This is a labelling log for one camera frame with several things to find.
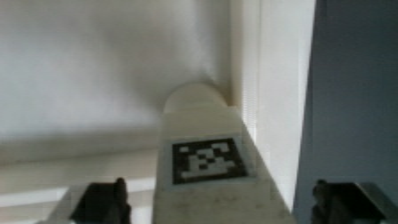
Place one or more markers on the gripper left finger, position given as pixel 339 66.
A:
pixel 103 207

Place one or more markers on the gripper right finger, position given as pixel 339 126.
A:
pixel 352 203

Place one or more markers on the white square tabletop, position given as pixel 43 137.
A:
pixel 96 56

